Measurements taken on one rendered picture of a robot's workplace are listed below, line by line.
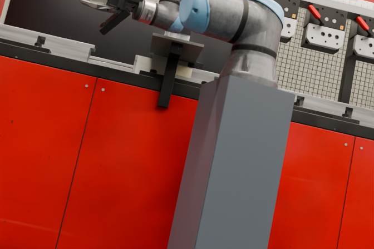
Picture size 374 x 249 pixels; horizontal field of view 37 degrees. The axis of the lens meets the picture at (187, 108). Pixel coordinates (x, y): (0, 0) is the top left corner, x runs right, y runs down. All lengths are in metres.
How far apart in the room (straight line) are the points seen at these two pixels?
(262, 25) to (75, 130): 0.87
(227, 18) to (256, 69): 0.14
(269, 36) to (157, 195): 0.82
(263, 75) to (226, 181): 0.27
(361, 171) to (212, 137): 0.96
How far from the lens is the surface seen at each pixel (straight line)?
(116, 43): 2.71
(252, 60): 1.36
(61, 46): 2.17
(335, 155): 2.12
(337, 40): 2.31
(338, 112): 2.27
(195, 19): 1.35
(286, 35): 2.25
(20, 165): 2.01
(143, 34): 2.72
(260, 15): 1.40
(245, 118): 1.30
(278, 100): 1.35
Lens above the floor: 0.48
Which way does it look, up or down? 9 degrees up
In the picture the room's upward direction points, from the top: 12 degrees clockwise
